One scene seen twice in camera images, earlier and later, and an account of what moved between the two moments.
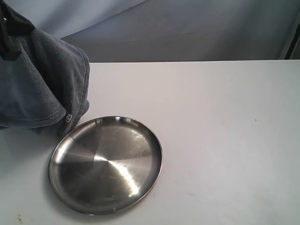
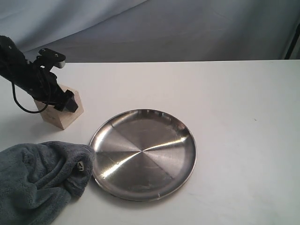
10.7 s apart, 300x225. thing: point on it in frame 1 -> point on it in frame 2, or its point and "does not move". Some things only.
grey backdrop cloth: [169, 30] does not move
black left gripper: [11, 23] -> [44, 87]
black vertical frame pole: [294, 43] does not move
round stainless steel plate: [106, 165] -> [143, 154]
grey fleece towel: [47, 85] -> [38, 180]
